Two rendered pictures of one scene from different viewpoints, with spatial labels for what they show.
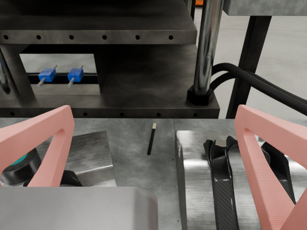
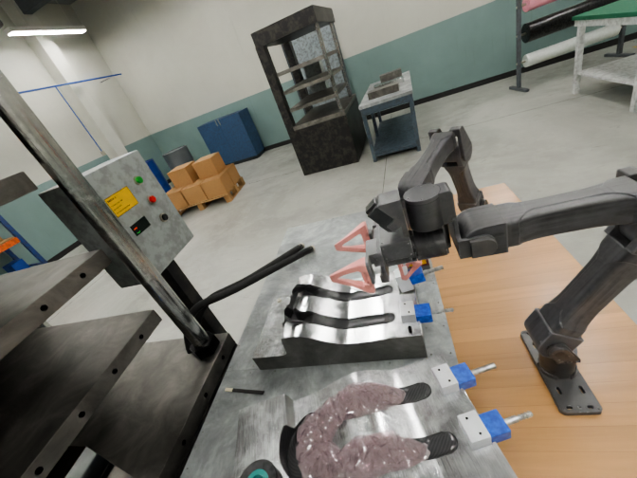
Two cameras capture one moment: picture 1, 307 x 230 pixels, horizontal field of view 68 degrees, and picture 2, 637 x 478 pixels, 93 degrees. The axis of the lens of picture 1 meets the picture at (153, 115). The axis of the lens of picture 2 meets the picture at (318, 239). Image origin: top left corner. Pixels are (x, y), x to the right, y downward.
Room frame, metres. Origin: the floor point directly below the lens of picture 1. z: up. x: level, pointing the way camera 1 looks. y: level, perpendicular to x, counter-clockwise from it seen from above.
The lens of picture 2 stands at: (-0.05, 0.46, 1.53)
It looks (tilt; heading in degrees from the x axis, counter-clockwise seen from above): 29 degrees down; 289
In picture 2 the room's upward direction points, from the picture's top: 22 degrees counter-clockwise
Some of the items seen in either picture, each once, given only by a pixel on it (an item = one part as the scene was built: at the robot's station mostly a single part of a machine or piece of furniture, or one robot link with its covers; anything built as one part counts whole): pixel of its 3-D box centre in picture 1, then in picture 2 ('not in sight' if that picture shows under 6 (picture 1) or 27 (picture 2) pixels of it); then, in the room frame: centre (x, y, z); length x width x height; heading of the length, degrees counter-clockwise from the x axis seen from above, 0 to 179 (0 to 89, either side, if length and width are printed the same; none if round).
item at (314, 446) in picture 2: not in sight; (352, 430); (0.14, 0.16, 0.90); 0.26 x 0.18 x 0.08; 16
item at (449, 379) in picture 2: not in sight; (465, 375); (-0.10, 0.04, 0.85); 0.13 x 0.05 x 0.05; 16
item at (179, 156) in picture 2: not in sight; (184, 168); (4.58, -5.85, 0.44); 0.59 x 0.59 x 0.88
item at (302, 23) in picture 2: not in sight; (319, 93); (0.86, -4.92, 1.03); 1.54 x 0.94 x 2.06; 85
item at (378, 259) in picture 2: not in sight; (393, 248); (-0.01, 0.00, 1.20); 0.10 x 0.07 x 0.07; 90
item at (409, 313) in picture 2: not in sight; (427, 312); (-0.05, -0.12, 0.89); 0.13 x 0.05 x 0.05; 179
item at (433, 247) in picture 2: not in sight; (428, 239); (-0.07, 0.00, 1.21); 0.07 x 0.06 x 0.07; 0
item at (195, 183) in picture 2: not in sight; (201, 182); (3.32, -4.33, 0.37); 1.20 x 0.82 x 0.74; 3
